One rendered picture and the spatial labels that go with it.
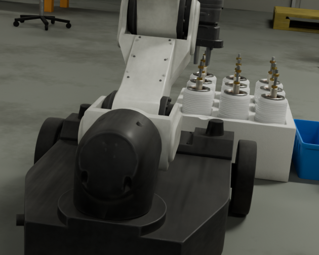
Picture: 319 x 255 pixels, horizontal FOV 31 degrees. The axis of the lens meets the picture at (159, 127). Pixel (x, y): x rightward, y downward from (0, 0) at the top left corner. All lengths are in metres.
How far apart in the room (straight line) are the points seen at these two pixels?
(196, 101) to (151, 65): 0.47
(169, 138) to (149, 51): 0.32
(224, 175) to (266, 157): 0.48
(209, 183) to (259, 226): 0.28
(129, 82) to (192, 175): 0.26
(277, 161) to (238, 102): 0.22
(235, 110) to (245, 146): 0.32
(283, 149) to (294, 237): 0.39
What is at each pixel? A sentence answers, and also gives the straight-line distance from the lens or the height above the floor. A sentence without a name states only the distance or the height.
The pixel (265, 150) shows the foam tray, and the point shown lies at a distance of 1.85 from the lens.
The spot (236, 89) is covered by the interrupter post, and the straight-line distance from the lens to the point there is 1.86.
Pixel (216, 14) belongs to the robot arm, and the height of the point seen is 0.49.
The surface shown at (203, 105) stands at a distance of 1.85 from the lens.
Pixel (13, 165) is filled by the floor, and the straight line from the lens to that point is 1.85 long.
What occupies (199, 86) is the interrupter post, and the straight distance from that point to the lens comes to 1.87.
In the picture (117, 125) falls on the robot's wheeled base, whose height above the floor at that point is 0.36.
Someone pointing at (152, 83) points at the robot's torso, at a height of 0.37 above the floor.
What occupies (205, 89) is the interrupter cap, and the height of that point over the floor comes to 0.25.
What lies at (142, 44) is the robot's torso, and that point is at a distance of 1.46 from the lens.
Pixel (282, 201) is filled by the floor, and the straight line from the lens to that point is 1.74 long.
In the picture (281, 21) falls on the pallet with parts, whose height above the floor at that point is 0.08.
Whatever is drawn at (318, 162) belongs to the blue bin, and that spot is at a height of 0.06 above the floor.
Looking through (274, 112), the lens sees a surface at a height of 0.22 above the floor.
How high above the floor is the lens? 0.66
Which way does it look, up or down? 17 degrees down
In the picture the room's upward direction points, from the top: 5 degrees clockwise
